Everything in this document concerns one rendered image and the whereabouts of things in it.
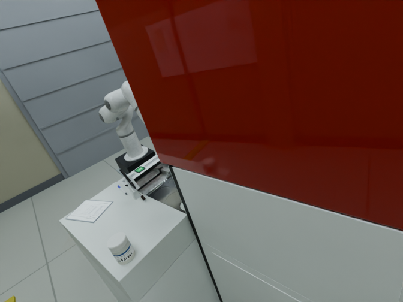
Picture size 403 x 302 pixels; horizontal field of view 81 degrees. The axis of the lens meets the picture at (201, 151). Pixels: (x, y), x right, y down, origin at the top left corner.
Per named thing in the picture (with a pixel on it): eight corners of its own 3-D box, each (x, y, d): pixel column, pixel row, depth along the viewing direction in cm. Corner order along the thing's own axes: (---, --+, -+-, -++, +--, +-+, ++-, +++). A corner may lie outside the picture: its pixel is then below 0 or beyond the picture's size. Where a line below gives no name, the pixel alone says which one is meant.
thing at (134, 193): (145, 198, 120) (135, 177, 114) (139, 202, 118) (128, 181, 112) (138, 194, 124) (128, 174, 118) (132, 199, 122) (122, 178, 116)
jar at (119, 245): (138, 253, 89) (129, 236, 85) (123, 268, 85) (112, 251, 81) (129, 245, 94) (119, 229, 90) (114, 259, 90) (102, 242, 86)
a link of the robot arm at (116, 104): (125, 117, 172) (104, 127, 165) (116, 102, 170) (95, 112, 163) (140, 100, 128) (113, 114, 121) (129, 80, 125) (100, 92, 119)
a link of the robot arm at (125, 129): (116, 135, 175) (101, 105, 163) (138, 124, 182) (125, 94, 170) (122, 139, 166) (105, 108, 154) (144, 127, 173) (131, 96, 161)
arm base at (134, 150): (122, 155, 187) (111, 135, 177) (144, 144, 193) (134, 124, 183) (128, 165, 172) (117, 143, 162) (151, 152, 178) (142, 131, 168)
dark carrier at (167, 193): (231, 175, 130) (231, 174, 130) (190, 217, 110) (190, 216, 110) (188, 164, 153) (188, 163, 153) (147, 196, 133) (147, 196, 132)
